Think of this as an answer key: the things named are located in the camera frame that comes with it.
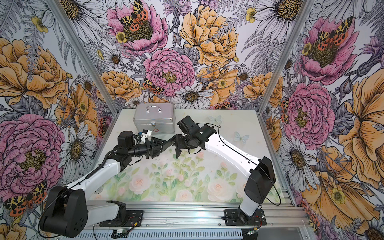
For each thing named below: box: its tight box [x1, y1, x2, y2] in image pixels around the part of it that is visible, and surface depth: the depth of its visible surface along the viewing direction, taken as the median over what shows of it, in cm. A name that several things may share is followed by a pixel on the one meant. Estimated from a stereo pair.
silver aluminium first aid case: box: [132, 102, 176, 135], surface depth 102 cm
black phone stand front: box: [161, 134, 178, 152], surface depth 81 cm
